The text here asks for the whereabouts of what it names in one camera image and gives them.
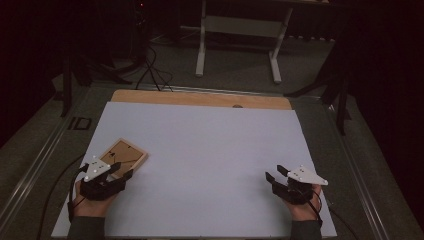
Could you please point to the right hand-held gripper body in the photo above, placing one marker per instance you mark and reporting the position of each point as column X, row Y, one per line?
column 305, row 176

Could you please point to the black metal stand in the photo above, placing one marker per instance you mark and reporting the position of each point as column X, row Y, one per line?
column 67, row 86
column 341, row 100

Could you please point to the person's left hand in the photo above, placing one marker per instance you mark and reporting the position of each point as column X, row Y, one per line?
column 90, row 207

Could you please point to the person's right hand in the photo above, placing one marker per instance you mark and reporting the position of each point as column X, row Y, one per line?
column 305, row 211

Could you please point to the dark equipment with red light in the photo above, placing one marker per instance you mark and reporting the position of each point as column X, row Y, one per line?
column 140, row 30

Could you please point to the metal floor rail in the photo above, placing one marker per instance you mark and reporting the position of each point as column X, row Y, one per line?
column 30, row 176
column 220, row 90
column 363, row 186

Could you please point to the white table mat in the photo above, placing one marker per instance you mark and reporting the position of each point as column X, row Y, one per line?
column 206, row 150

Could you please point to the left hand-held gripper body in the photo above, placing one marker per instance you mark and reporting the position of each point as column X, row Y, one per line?
column 95, row 168

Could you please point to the wooden picture frame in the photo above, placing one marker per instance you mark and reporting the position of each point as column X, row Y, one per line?
column 128, row 154

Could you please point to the white metal desk frame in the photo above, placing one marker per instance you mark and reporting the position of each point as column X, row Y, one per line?
column 241, row 26

